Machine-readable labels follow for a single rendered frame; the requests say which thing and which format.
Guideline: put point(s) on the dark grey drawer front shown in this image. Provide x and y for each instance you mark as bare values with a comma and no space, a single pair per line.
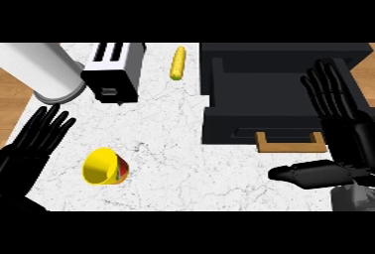
266,127

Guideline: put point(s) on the silver black toaster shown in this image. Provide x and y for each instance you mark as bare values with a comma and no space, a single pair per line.
113,72

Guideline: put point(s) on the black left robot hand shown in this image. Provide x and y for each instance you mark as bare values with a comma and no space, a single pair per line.
24,155

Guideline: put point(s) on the white paper towel roll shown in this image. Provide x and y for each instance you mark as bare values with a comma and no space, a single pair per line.
42,71

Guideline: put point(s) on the yellow cup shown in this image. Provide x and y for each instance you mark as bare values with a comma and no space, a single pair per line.
104,166

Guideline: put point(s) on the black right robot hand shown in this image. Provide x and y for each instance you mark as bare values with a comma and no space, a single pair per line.
342,132

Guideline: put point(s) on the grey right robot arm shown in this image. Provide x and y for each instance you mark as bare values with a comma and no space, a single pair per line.
353,198

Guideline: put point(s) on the yellow corn cob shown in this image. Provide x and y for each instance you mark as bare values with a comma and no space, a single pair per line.
178,63

